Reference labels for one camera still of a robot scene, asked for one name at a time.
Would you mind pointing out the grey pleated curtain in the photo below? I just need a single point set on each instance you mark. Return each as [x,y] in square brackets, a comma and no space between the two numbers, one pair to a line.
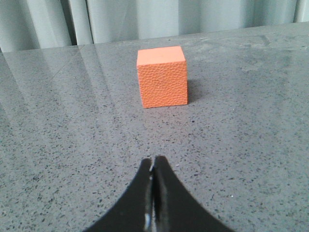
[37,24]

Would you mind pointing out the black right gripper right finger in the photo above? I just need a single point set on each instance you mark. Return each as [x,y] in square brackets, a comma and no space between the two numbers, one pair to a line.
[176,210]

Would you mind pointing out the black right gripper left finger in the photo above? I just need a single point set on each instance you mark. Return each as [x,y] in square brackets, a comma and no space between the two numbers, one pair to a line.
[133,211]

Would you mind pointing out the orange foam cube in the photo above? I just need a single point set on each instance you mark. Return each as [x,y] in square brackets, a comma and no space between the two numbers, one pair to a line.
[162,77]

